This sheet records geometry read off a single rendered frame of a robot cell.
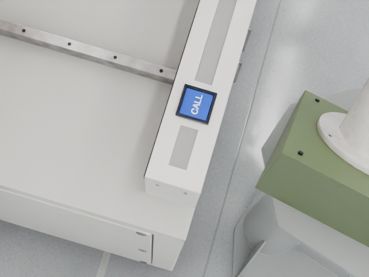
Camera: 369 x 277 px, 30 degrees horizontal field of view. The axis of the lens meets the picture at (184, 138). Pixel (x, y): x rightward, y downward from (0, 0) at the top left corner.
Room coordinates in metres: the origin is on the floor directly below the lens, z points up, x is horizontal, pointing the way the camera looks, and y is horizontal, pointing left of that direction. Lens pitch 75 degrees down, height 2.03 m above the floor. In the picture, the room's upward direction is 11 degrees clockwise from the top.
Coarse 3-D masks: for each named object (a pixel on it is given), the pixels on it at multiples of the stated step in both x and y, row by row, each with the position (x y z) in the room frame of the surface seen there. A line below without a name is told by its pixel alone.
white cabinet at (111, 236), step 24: (0, 192) 0.19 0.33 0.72; (24, 192) 0.18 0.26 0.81; (0, 216) 0.20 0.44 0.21; (24, 216) 0.19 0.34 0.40; (48, 216) 0.18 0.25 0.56; (72, 216) 0.17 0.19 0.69; (96, 216) 0.17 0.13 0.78; (72, 240) 0.18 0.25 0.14; (96, 240) 0.17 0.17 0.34; (120, 240) 0.17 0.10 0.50; (144, 240) 0.16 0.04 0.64; (168, 240) 0.16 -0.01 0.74; (168, 264) 0.15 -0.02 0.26
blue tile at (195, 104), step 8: (184, 96) 0.37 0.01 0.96; (192, 96) 0.37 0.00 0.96; (200, 96) 0.37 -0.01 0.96; (208, 96) 0.37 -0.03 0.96; (184, 104) 0.35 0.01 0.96; (192, 104) 0.35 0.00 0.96; (200, 104) 0.36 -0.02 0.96; (208, 104) 0.36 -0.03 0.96; (184, 112) 0.34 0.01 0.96; (192, 112) 0.34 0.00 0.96; (200, 112) 0.34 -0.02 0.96; (208, 112) 0.35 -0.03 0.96
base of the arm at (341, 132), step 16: (368, 80) 0.42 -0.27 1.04; (368, 96) 0.39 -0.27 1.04; (336, 112) 0.40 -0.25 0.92; (352, 112) 0.38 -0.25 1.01; (368, 112) 0.37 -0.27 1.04; (320, 128) 0.35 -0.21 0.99; (336, 128) 0.36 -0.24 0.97; (352, 128) 0.35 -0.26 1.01; (368, 128) 0.35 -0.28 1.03; (336, 144) 0.32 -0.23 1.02; (352, 144) 0.32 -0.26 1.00; (368, 144) 0.32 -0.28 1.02; (352, 160) 0.29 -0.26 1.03; (368, 160) 0.30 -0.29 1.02
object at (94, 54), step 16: (0, 32) 0.47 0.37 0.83; (16, 32) 0.47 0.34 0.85; (32, 32) 0.47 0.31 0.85; (48, 48) 0.46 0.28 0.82; (64, 48) 0.45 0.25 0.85; (80, 48) 0.46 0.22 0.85; (96, 48) 0.46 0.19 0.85; (112, 64) 0.44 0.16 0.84; (128, 64) 0.44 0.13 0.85; (144, 64) 0.45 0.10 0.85; (160, 80) 0.43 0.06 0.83
